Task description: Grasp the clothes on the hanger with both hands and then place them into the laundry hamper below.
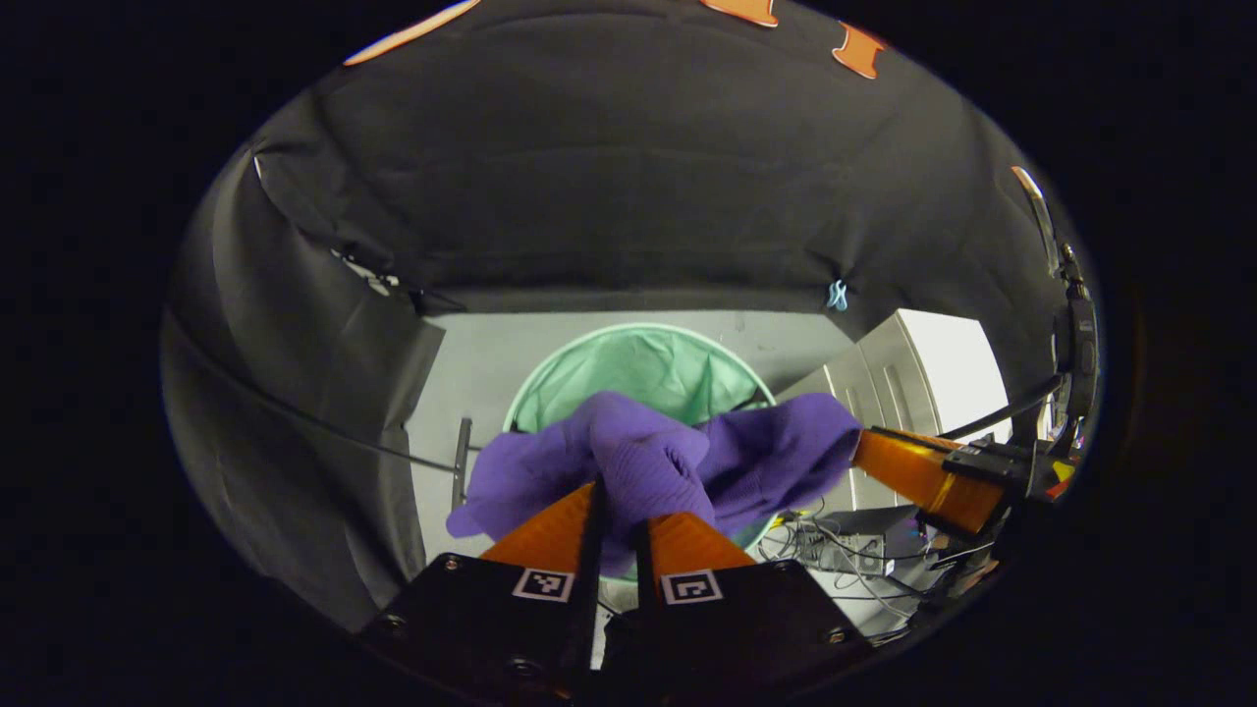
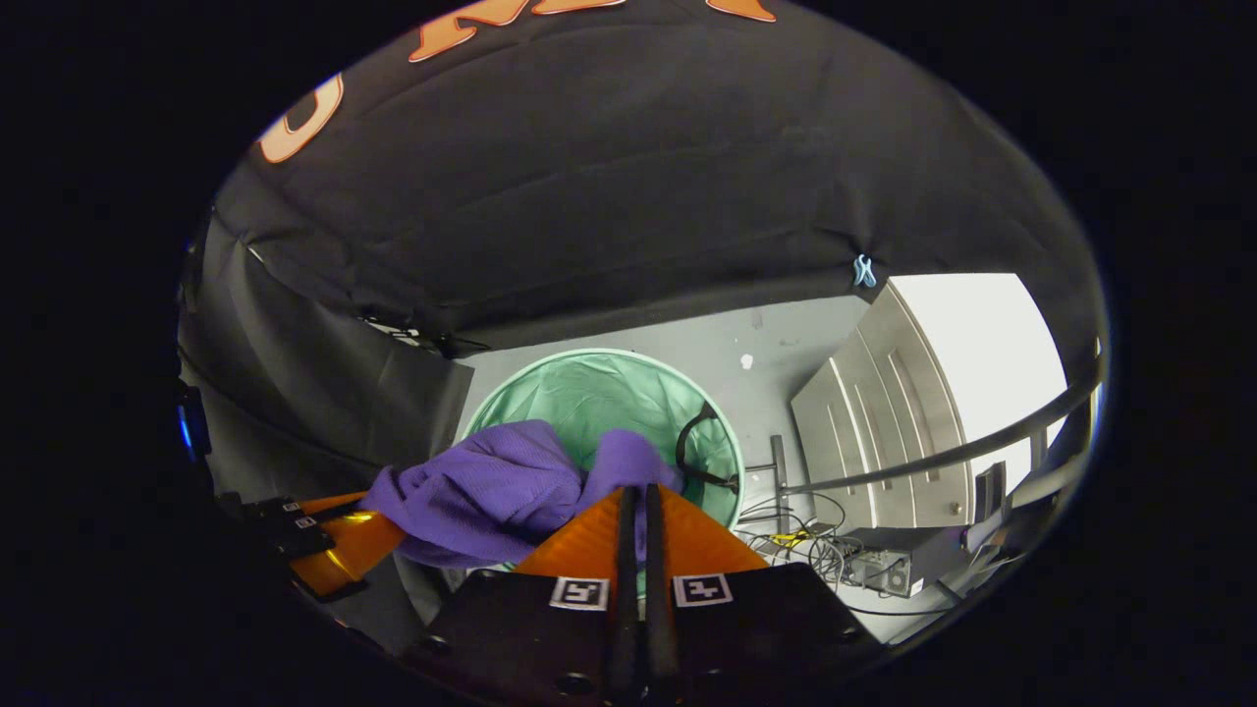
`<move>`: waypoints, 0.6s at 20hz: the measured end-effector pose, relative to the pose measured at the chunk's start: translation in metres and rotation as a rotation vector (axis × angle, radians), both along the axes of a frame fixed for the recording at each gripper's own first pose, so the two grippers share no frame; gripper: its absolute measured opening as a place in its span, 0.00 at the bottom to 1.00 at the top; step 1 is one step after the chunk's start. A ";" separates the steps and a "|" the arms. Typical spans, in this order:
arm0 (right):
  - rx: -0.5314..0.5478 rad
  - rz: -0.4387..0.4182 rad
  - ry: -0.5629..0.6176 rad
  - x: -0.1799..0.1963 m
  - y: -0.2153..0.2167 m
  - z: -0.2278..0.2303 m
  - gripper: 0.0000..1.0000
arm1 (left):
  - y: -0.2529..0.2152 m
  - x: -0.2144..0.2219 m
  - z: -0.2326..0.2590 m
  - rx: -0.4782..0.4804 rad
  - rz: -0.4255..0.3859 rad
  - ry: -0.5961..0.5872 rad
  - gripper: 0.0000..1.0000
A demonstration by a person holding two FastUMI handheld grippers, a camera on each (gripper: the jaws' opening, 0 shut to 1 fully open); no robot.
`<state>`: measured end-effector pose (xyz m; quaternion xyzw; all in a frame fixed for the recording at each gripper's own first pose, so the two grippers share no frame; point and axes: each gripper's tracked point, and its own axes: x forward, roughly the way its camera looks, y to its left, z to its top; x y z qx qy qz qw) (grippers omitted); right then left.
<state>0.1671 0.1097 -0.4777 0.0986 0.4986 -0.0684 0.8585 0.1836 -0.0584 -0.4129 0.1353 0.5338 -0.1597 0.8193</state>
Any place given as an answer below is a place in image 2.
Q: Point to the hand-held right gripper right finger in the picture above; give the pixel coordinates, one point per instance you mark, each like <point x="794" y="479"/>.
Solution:
<point x="756" y="628"/>

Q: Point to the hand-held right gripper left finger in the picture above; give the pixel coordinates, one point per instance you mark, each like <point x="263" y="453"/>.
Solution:
<point x="530" y="638"/>

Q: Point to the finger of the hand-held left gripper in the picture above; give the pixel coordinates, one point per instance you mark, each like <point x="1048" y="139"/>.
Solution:
<point x="349" y="550"/>
<point x="285" y="508"/>

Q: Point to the green laundry hamper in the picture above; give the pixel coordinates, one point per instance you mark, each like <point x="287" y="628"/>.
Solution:
<point x="589" y="393"/>

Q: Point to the black clothes rack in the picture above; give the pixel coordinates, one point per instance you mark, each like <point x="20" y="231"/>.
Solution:
<point x="933" y="459"/>

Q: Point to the grey computer case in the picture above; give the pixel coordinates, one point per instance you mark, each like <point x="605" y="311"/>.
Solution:
<point x="913" y="565"/>

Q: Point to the white panelled cabinet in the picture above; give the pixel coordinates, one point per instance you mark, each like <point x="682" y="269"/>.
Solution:
<point x="884" y="393"/>

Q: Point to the blue clip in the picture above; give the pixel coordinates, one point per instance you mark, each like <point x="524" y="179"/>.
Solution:
<point x="864" y="271"/>

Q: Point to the black backdrop cloth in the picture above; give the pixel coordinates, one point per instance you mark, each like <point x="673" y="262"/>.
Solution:
<point x="638" y="196"/>

